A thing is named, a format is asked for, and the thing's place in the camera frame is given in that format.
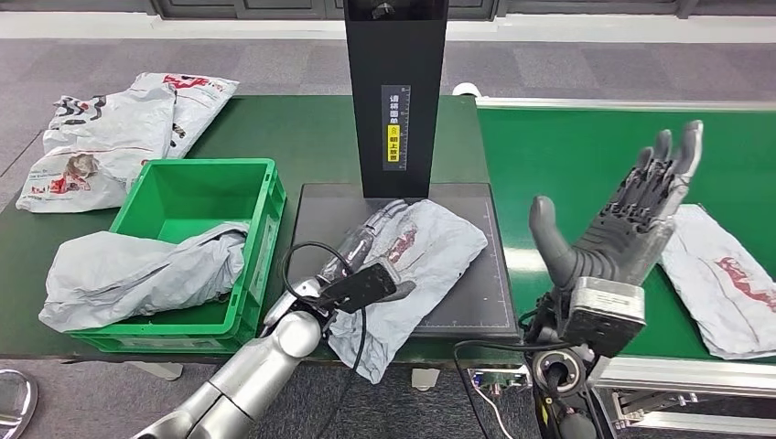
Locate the plain grey parcel bag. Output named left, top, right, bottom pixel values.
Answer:
left=38, top=220, right=251, bottom=334

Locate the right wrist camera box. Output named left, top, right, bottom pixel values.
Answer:
left=564, top=276, right=647, bottom=359

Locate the white parcel with red logo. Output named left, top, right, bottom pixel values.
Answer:
left=134, top=71, right=241, bottom=160

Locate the green conveyor belt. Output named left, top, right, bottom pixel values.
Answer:
left=477, top=107, right=776, bottom=365

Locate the grey parcel with red print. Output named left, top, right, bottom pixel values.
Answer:
left=327, top=199, right=490, bottom=385
left=659, top=204, right=776, bottom=361

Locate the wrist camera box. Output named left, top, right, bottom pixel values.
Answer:
left=318, top=262, right=400, bottom=315
left=564, top=276, right=647, bottom=359

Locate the thin white cable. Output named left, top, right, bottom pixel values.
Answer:
left=472, top=387, right=516, bottom=439

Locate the green plastic crate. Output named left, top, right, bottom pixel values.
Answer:
left=68, top=157, right=287, bottom=356

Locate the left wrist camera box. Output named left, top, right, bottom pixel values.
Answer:
left=318, top=262, right=400, bottom=315

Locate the white table foot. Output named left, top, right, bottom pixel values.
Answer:
left=130, top=362, right=184, bottom=381
left=412, top=368, right=441, bottom=392

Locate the black scanner column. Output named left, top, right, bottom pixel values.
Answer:
left=342, top=0, right=450, bottom=200

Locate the shiny chrome object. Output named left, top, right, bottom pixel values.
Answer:
left=0, top=368, right=40, bottom=439

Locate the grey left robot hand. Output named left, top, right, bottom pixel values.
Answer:
left=318, top=199, right=419, bottom=305

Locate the black scanner platform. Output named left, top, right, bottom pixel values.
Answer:
left=289, top=182, right=522, bottom=340

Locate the white parcel with black print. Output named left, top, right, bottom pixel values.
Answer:
left=15, top=84, right=177, bottom=214

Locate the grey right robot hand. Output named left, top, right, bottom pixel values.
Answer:
left=528, top=119, right=706, bottom=292

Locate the black right camera cable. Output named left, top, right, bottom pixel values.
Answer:
left=452, top=337, right=574, bottom=439

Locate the small circuit board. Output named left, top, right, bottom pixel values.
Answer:
left=468, top=367, right=529, bottom=392

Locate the dark glass partition frame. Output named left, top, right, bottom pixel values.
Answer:
left=151, top=0, right=776, bottom=19

